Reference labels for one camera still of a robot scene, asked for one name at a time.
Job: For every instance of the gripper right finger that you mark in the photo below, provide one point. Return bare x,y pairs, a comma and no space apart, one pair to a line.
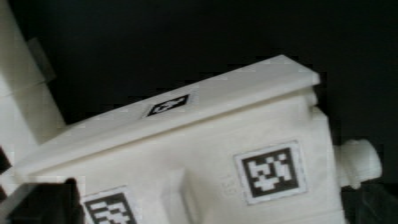
370,204

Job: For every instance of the white cabinet body box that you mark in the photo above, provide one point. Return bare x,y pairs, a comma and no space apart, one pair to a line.
242,87

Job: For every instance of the white cabinet door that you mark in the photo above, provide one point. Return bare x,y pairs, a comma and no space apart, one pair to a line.
241,169

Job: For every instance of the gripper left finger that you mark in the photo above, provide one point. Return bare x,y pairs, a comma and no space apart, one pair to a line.
43,203

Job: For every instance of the white U-shaped fence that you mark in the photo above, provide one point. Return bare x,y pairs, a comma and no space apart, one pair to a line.
31,120

